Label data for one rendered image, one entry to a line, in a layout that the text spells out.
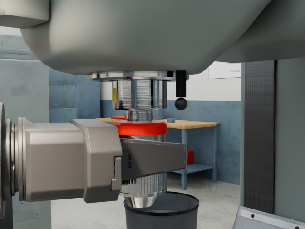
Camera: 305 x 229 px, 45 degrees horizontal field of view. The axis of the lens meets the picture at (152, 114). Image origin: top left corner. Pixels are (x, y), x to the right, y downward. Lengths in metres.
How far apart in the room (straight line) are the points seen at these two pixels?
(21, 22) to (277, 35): 0.22
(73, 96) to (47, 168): 7.38
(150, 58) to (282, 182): 0.46
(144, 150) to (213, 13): 0.11
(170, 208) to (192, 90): 3.59
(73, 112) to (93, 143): 7.38
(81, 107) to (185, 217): 5.59
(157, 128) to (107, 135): 0.06
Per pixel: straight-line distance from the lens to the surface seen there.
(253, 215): 0.71
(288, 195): 0.68
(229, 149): 5.56
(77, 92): 7.54
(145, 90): 0.30
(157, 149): 0.30
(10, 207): 0.79
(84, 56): 0.26
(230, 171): 5.61
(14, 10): 0.25
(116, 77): 0.28
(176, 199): 2.61
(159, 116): 6.10
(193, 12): 0.26
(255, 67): 0.69
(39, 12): 0.26
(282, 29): 0.36
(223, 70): 5.61
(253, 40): 0.38
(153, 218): 2.19
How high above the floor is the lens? 1.29
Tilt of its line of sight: 3 degrees down
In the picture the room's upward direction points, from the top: straight up
